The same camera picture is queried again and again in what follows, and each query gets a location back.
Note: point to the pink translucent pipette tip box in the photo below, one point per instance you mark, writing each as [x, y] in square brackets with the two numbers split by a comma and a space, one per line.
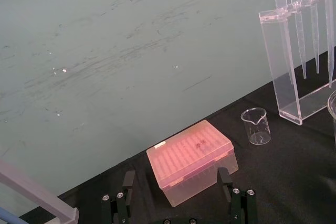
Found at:
[189, 155]

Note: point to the large clear glass beaker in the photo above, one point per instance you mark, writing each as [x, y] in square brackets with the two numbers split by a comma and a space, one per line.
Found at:
[333, 108]

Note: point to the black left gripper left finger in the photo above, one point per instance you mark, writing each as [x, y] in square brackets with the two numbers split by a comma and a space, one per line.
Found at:
[126, 203]

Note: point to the black table cloth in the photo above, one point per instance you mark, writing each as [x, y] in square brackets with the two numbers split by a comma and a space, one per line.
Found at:
[283, 176]

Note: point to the small clear glass beaker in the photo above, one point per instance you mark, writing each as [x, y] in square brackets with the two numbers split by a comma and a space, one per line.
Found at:
[258, 129]

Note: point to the blue tube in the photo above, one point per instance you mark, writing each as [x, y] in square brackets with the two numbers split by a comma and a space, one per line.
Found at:
[8, 214]

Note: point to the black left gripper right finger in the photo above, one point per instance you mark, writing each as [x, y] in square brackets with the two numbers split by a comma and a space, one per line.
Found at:
[240, 205]

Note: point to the clear plastic transfer pipette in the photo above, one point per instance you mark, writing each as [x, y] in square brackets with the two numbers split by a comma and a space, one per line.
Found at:
[298, 19]
[282, 11]
[314, 24]
[329, 24]

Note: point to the clear acrylic pipette rack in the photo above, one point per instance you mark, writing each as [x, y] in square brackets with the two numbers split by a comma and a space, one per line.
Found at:
[275, 64]

